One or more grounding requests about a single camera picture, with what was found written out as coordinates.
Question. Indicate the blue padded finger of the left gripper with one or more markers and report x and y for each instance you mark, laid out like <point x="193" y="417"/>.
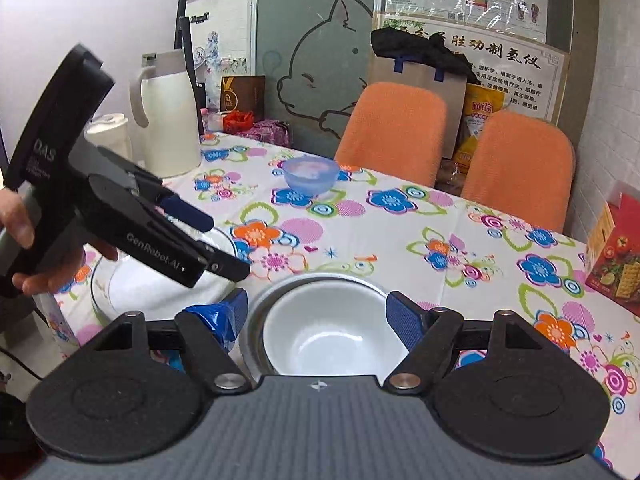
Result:
<point x="178" y="208"/>

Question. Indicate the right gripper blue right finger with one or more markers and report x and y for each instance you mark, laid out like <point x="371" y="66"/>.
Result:
<point x="430" y="338"/>

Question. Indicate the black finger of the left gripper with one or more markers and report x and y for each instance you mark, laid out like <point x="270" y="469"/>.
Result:
<point x="223" y="264"/>

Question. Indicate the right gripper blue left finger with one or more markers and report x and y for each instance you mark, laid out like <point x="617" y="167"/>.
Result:
<point x="208" y="333"/>

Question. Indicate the stainless steel bowl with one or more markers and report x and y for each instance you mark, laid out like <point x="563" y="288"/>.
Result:
<point x="251" y="346"/>

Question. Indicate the white ceramic bowl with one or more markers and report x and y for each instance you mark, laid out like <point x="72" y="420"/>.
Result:
<point x="331" y="328"/>

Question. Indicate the white gold-rimmed plate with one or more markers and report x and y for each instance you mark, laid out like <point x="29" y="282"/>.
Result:
<point x="127" y="285"/>

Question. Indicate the blue plastic bowl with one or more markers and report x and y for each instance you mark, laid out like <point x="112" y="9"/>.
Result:
<point x="310" y="175"/>

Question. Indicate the person's left hand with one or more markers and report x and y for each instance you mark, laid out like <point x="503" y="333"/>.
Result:
<point x="30" y="277"/>

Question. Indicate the cream plastic bottle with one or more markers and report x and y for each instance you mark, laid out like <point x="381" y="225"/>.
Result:
<point x="111" y="131"/>

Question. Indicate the floral tablecloth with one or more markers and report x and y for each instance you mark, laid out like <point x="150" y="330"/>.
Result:
<point x="437" y="249"/>

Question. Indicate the red plastic bag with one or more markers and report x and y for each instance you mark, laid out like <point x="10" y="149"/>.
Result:
<point x="236" y="121"/>

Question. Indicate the white thermos jug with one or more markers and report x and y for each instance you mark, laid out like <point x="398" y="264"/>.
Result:
<point x="163" y="106"/>

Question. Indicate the purple patterned bag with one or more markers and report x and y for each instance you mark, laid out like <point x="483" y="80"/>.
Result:
<point x="269" y="131"/>

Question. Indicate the brown gift box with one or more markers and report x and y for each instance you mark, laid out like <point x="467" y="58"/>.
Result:
<point x="245" y="94"/>

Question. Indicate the right orange chair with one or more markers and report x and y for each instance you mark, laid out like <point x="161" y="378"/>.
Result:
<point x="524" y="167"/>

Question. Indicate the orange chair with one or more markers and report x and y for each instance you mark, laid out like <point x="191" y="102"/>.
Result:
<point x="524" y="167"/>
<point x="396" y="129"/>

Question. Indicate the red cracker box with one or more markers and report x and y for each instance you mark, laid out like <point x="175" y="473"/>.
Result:
<point x="612" y="257"/>

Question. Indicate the left orange chair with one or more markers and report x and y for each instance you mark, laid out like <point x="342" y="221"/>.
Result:
<point x="396" y="129"/>

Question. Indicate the glass door with cat drawing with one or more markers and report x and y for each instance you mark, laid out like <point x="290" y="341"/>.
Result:
<point x="313" y="55"/>

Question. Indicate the yellow snack bag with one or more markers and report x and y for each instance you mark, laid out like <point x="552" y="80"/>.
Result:
<point x="479" y="103"/>

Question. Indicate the poster with chinese text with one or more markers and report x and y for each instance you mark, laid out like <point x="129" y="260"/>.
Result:
<point x="531" y="74"/>

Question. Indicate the black cloth on box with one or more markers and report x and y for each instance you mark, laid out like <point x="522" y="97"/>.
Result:
<point x="403" y="47"/>

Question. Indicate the cardboard box with blue handles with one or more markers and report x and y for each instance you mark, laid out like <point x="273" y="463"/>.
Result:
<point x="449" y="87"/>

